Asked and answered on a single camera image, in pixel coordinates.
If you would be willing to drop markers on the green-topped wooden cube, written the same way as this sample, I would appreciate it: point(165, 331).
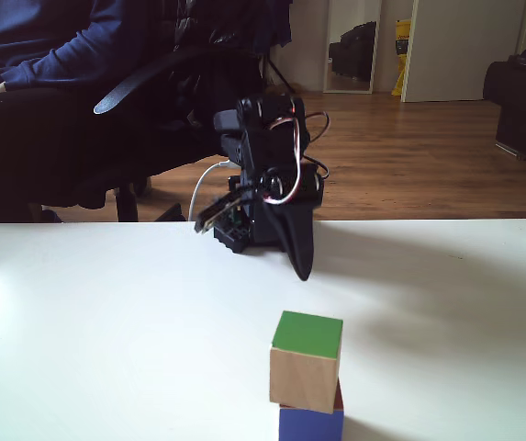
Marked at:
point(304, 376)

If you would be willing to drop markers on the red-topped wooden cube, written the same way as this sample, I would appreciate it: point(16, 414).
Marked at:
point(308, 425)

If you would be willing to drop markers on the dark hanging clothes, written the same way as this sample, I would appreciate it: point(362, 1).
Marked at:
point(244, 27)

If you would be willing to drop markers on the yellow bag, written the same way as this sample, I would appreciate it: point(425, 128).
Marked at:
point(402, 46)

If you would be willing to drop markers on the black office chair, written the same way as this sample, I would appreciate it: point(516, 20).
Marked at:
point(120, 92)

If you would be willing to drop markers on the white door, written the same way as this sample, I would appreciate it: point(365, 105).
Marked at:
point(464, 50)

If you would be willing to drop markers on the black sofa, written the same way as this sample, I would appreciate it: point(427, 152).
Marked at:
point(524, 105)

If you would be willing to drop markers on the person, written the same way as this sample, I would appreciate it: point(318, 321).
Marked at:
point(37, 138)

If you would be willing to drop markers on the small gripper camera board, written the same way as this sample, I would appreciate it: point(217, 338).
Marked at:
point(212, 216)

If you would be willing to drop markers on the tall wall mirror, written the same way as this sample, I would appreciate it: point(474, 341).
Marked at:
point(352, 46)

